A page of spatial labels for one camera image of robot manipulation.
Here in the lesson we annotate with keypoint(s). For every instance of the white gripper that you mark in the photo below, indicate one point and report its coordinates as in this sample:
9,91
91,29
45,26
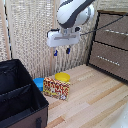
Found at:
63,38

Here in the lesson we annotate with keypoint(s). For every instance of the white grey Franka robot arm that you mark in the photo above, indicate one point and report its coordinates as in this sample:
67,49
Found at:
71,11

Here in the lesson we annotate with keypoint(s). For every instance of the dark brown drawer cabinet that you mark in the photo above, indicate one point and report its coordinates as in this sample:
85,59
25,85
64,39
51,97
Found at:
92,50

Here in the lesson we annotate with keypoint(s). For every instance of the woven room divider screen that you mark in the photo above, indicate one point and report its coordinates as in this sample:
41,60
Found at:
30,33

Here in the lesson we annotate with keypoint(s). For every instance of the red yellow printed carton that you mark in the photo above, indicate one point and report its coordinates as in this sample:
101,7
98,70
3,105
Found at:
56,88

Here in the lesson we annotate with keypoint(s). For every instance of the blue plastic container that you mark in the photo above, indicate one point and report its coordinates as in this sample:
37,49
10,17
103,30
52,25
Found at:
39,83

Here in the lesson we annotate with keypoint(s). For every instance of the black fabric storage box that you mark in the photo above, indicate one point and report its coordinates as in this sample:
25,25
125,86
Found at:
20,100

